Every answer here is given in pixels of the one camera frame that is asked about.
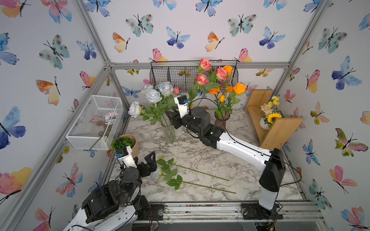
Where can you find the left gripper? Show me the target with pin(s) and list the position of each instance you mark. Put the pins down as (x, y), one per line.
(151, 165)

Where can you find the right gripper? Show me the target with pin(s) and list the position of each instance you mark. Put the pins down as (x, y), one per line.
(177, 120)

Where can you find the small pink rosebud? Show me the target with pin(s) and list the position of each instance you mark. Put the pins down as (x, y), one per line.
(176, 91)

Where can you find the orange marigold flower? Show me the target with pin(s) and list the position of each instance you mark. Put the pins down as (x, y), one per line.
(215, 92)

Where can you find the orange yellow tulip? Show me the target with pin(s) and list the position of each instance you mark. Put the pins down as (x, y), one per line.
(221, 106)

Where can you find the pink rose tall stem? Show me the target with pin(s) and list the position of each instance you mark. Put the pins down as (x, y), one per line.
(204, 65)

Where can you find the orange rose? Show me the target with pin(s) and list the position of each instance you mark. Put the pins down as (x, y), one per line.
(229, 70)
(239, 90)

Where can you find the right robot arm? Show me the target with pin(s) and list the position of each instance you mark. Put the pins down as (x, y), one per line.
(270, 163)

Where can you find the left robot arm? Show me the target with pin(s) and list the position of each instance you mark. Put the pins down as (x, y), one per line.
(120, 202)

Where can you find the clear glass vase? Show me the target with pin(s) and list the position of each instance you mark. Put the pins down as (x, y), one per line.
(168, 131)

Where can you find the green succulent in pink pot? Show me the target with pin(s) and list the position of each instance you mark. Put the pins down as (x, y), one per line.
(124, 141)

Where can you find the purple ribbed glass vase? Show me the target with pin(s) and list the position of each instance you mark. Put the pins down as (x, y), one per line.
(220, 121)

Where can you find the sunflower bouquet in white vase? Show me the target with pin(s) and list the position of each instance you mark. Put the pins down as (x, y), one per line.
(269, 113)

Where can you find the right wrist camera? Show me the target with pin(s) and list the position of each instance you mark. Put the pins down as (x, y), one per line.
(182, 103)

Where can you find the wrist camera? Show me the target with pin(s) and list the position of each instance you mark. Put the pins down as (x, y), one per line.
(182, 103)
(125, 158)

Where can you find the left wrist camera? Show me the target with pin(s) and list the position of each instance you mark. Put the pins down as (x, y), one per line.
(125, 158)

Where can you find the black wire wall basket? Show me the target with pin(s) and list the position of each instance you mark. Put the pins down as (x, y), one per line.
(182, 74)

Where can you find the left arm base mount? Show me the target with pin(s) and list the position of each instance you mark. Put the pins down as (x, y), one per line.
(148, 211)

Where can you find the white mesh wall box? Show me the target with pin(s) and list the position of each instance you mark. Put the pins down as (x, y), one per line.
(96, 125)

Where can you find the aluminium front rail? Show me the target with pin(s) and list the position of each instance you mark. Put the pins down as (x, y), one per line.
(231, 211)

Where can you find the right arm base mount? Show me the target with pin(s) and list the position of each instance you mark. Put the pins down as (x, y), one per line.
(254, 211)

